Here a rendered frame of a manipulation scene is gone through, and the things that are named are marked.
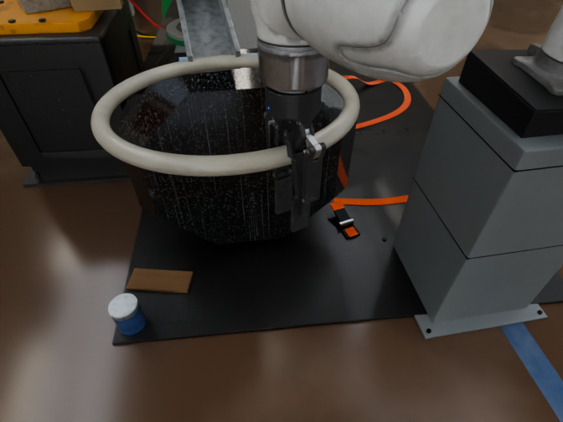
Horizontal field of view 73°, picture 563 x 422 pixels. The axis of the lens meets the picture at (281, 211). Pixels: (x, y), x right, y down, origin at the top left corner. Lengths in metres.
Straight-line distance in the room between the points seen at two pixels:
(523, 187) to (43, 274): 1.78
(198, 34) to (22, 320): 1.27
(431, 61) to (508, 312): 1.52
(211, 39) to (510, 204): 0.89
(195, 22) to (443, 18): 0.89
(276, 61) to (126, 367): 1.26
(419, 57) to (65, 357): 1.53
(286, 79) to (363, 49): 0.18
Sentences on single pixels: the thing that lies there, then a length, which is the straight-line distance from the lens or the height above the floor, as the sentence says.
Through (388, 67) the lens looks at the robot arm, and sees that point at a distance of 0.31.
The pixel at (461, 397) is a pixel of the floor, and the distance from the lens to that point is 1.52.
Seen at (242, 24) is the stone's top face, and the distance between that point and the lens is 1.46.
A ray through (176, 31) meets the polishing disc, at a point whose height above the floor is 0.89.
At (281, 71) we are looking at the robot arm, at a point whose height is 1.13.
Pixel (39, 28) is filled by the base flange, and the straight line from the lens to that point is 2.01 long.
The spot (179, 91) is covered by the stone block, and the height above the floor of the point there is 0.77.
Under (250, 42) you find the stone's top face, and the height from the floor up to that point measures 0.87.
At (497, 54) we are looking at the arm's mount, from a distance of 1.30.
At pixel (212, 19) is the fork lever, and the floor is 0.98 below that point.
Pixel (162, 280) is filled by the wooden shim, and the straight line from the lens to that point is 1.65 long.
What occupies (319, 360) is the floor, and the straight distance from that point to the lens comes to 1.46.
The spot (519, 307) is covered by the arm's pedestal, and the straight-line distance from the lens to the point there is 1.78.
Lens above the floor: 1.32
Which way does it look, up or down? 44 degrees down
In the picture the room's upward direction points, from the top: straight up
